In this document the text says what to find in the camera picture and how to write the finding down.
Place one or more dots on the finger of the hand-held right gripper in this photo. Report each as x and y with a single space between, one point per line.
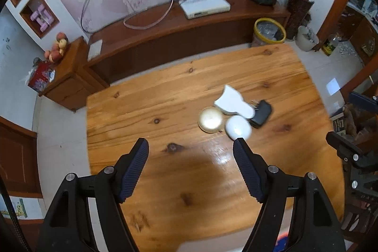
363 101
351 148

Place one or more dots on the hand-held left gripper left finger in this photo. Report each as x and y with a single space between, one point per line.
134 172

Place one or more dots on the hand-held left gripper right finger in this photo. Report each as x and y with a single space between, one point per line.
248 172

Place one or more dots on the white round puck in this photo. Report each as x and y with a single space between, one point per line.
237 128

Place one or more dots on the black power adapter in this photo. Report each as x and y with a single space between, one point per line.
262 114

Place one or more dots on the gold round tin lid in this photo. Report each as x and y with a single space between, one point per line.
210 119

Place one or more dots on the white curved plastic piece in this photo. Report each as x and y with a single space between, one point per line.
230 99

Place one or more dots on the dark printed book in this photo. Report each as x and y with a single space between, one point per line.
339 125

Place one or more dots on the wooden chair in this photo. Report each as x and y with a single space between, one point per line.
358 225

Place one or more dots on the yellow green bottle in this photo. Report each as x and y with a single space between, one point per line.
330 46

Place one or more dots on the white bucket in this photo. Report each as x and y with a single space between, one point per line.
307 39

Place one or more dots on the small wooden side cabinet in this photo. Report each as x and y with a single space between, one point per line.
71 80

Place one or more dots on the tall dark basket red lid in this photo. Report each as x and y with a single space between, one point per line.
298 9

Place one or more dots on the brown wooden door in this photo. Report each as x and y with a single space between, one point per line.
17 157

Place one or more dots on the yellow rimmed trash bin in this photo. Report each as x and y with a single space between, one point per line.
267 32

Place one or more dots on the red printed box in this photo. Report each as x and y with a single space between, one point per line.
41 76

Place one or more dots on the long wooden television cabinet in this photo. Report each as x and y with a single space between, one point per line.
177 36

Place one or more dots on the pile of peaches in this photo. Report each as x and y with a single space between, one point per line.
57 48

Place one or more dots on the white set-top box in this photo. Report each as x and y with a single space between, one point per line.
205 5

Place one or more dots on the pink dumbbells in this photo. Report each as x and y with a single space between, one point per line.
41 18

